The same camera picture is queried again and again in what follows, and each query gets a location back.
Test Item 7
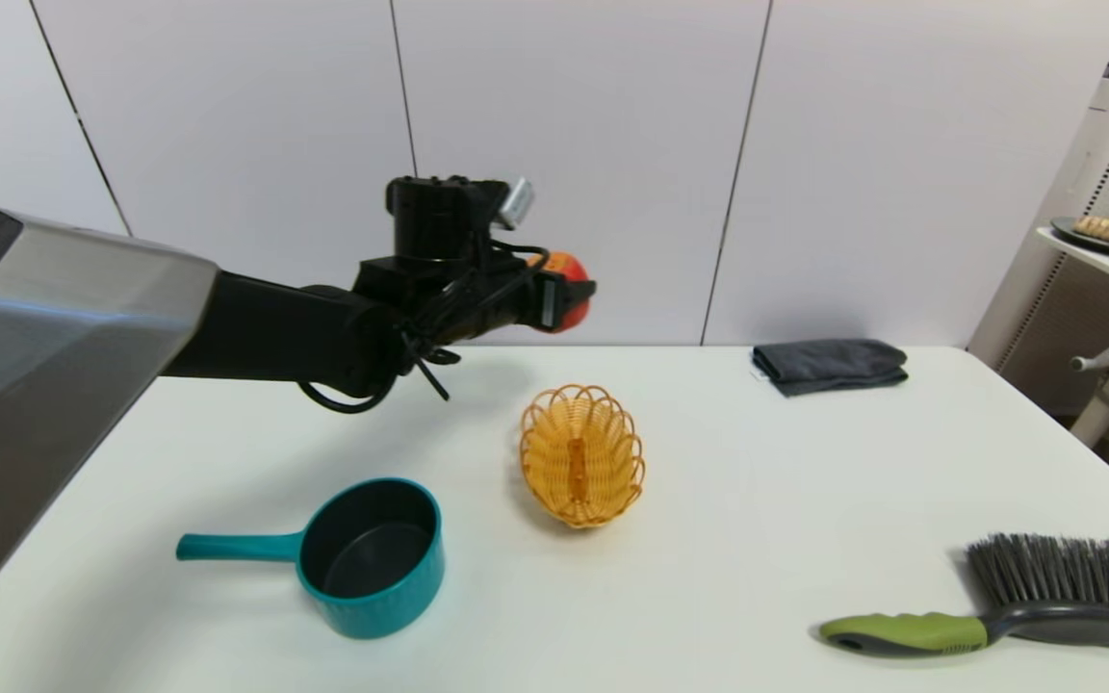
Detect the red apple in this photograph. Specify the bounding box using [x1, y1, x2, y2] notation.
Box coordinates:
[528, 251, 595, 334]

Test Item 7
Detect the yellow wicker basket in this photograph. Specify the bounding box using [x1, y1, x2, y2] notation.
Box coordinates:
[519, 384, 646, 528]

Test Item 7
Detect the folded dark grey cloth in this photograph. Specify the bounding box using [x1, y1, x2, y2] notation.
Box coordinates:
[752, 339, 910, 398]

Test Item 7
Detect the dark plate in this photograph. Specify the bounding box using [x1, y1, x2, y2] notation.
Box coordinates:
[1050, 217, 1109, 258]

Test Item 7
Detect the white side table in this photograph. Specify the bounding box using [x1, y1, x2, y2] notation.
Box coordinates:
[1035, 227, 1109, 449]

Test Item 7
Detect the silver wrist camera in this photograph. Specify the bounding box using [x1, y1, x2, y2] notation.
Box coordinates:
[500, 177, 535, 231]

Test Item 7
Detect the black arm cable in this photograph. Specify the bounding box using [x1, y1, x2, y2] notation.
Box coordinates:
[297, 245, 551, 416]

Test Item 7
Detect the teal saucepan with handle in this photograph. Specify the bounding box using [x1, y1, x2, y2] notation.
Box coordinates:
[176, 477, 447, 640]

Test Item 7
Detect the green-handled grey brush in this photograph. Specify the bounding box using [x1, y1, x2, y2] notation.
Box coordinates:
[818, 534, 1109, 659]

